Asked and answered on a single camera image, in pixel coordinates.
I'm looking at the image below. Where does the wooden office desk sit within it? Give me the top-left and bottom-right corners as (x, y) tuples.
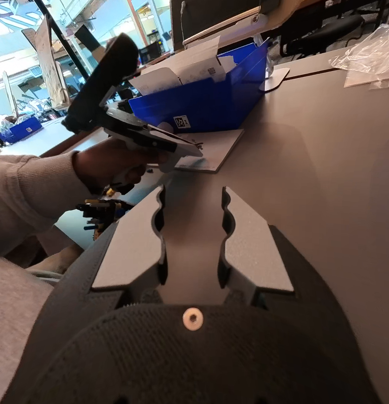
(182, 0), (312, 48)

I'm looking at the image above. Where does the clear plastic bag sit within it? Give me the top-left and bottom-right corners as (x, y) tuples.
(329, 24), (389, 90)

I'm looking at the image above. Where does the lego technic model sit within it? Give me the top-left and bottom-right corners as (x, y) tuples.
(75, 197), (135, 242)

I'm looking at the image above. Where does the small blue bin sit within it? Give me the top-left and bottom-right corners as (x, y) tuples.
(0, 116), (43, 144)

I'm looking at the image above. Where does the white monitor stand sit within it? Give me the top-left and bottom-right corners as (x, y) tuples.
(253, 33), (291, 93)

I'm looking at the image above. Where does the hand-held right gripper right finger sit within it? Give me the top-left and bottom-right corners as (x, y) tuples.
(217, 186), (295, 306)

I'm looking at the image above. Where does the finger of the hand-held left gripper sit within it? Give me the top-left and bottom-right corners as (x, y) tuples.
(147, 148), (195, 173)
(144, 123), (204, 158)

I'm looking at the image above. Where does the person's grey hoodie torso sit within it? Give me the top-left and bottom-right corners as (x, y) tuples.
(0, 252), (64, 404)

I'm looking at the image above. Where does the person's left hand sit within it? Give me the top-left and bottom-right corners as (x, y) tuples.
(72, 137), (170, 194)

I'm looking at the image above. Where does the leaning cardboard sheet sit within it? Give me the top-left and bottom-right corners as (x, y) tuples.
(35, 16), (70, 108)

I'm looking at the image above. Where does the person's left forearm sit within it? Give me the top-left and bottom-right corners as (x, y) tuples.
(0, 151), (94, 256)

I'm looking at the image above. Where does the lego instruction booklet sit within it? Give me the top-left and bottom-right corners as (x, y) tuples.
(171, 128), (245, 174)

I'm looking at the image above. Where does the blue plastic bin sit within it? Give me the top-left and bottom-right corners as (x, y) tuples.
(128, 39), (271, 134)

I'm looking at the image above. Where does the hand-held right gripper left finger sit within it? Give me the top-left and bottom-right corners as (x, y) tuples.
(91, 185), (168, 291)

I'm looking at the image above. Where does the black stand pole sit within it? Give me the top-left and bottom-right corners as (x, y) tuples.
(33, 0), (89, 79)

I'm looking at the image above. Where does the black office chair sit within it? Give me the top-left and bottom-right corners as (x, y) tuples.
(278, 13), (365, 59)

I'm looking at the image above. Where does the white cardboard box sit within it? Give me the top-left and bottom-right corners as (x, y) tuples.
(129, 35), (237, 95)

